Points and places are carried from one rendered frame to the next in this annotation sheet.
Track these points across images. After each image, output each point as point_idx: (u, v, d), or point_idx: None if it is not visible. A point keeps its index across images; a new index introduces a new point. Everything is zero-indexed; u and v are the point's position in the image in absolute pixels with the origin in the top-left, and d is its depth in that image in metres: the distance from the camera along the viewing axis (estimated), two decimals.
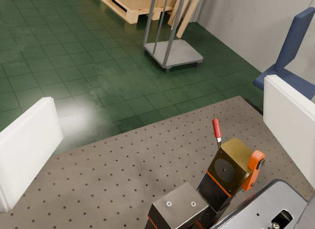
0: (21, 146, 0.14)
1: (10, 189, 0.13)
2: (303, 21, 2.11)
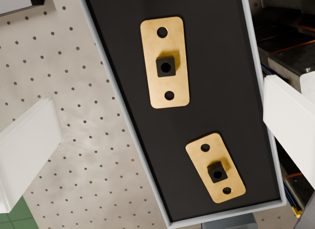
0: (21, 146, 0.14)
1: (10, 189, 0.13)
2: None
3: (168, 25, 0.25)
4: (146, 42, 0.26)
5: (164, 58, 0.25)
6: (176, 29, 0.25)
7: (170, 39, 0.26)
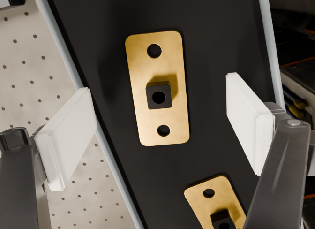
0: (70, 130, 0.15)
1: (64, 169, 0.14)
2: None
3: (162, 41, 0.19)
4: (132, 64, 0.20)
5: (157, 86, 0.19)
6: (173, 47, 0.19)
7: (165, 60, 0.19)
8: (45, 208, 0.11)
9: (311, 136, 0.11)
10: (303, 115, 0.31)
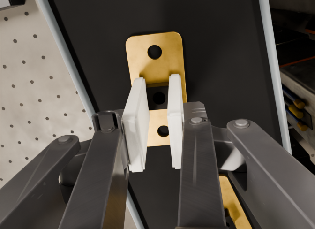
0: (142, 115, 0.15)
1: (143, 151, 0.14)
2: None
3: (163, 42, 0.19)
4: (133, 64, 0.20)
5: (158, 87, 0.19)
6: (174, 48, 0.19)
7: (165, 61, 0.19)
8: (121, 193, 0.11)
9: (213, 132, 0.12)
10: (302, 114, 0.31)
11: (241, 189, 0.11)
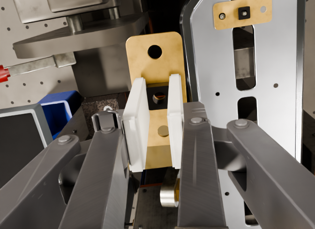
0: (142, 115, 0.15)
1: (143, 151, 0.14)
2: None
3: (163, 42, 0.19)
4: (133, 64, 0.20)
5: (158, 87, 0.19)
6: (174, 48, 0.19)
7: (165, 61, 0.19)
8: (121, 193, 0.11)
9: (212, 132, 0.12)
10: None
11: (241, 189, 0.11)
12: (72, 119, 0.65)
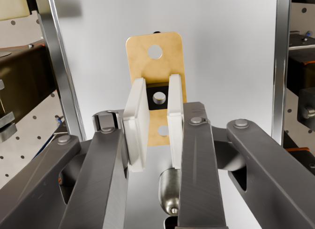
0: (142, 115, 0.15)
1: (143, 151, 0.14)
2: None
3: (163, 42, 0.19)
4: (133, 64, 0.20)
5: (158, 87, 0.19)
6: (174, 48, 0.19)
7: (165, 61, 0.19)
8: (121, 193, 0.11)
9: (212, 132, 0.12)
10: None
11: (241, 189, 0.11)
12: None
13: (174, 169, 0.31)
